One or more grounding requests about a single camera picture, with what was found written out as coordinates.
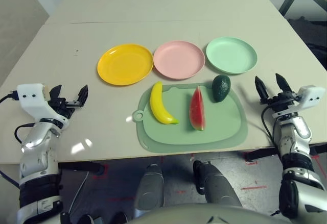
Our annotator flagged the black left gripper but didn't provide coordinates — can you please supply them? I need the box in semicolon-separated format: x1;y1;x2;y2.
47;84;89;119

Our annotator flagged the yellow toy banana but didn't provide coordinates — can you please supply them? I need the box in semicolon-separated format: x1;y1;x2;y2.
149;81;180;125

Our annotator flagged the green cutting board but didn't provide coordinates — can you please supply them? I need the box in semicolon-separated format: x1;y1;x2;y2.
132;82;249;153

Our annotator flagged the mint green plastic plate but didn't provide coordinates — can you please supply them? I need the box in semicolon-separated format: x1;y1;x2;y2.
205;36;258;75

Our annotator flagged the dark ragged floor mat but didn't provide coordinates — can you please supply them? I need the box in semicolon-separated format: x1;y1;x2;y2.
283;14;327;69

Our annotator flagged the black table foot bar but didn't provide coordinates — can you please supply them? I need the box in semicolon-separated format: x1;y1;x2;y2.
244;146;327;162

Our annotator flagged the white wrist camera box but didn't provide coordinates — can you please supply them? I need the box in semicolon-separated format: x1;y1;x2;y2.
293;85;326;110
16;83;56;120

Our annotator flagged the black left wrist camera cable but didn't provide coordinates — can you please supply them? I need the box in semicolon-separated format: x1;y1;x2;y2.
0;91;35;144

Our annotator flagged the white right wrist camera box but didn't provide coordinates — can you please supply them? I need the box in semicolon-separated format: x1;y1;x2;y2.
293;85;326;110

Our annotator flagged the dark green toy avocado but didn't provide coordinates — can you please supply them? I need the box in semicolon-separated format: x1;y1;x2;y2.
212;74;231;104

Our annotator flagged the toy watermelon slice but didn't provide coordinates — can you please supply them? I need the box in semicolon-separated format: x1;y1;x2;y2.
189;85;206;132

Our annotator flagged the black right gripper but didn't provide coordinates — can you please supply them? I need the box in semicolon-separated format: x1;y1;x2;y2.
254;73;302;119

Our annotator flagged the yellow plastic plate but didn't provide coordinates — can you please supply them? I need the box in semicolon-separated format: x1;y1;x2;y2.
97;44;154;86

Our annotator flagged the grey right robot leg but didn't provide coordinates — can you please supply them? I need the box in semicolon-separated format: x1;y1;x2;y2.
193;160;243;209

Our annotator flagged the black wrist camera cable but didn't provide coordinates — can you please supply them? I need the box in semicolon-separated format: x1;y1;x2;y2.
261;105;276;144
0;91;35;144

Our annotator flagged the pink plastic plate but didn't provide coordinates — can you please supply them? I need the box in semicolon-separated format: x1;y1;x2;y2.
153;40;206;80

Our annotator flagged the thin white floor cable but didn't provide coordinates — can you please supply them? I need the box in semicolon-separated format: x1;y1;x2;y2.
67;171;90;214

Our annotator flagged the grey robot torso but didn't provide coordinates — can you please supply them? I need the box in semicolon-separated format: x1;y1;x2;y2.
127;203;292;224

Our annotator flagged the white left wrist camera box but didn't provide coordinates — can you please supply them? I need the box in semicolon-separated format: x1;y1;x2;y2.
16;83;56;120

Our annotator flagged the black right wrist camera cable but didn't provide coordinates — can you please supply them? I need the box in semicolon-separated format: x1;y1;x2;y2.
261;105;276;144

